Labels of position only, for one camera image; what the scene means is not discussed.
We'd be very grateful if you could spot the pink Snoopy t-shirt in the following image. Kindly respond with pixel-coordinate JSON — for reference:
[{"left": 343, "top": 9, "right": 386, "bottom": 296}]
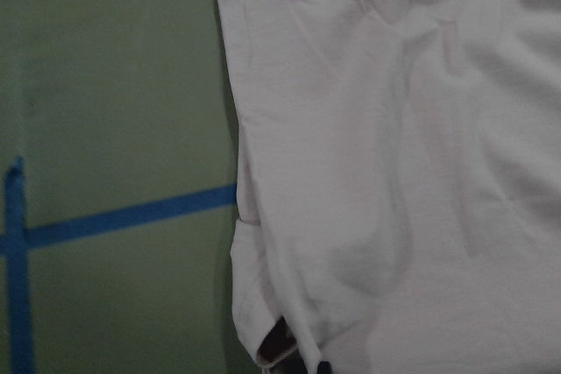
[{"left": 217, "top": 0, "right": 560, "bottom": 373}]

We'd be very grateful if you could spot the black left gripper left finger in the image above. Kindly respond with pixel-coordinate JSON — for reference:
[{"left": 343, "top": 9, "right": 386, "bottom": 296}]
[{"left": 256, "top": 317, "right": 300, "bottom": 367}]

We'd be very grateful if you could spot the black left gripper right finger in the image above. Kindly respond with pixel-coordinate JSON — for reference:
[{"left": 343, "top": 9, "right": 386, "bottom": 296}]
[{"left": 316, "top": 361, "right": 332, "bottom": 374}]

